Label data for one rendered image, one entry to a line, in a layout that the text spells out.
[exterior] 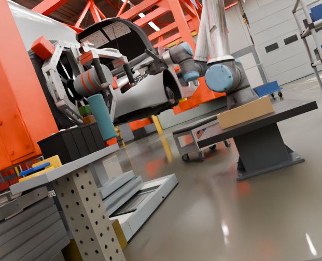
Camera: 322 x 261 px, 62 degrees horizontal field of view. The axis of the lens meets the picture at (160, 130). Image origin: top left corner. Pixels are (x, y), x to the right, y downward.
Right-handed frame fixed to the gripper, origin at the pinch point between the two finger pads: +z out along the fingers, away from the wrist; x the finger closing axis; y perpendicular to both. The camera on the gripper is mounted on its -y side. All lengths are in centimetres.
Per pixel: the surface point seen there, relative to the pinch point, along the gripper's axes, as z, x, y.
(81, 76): 25.1, -22.7, -6.4
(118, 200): 29, -31, 69
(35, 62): 35, -44, -19
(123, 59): 4.8, -2.1, -9.3
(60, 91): 27, -43, 1
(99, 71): 4.9, -35.3, -1.0
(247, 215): -44, -56, 82
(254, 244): -48, -78, 81
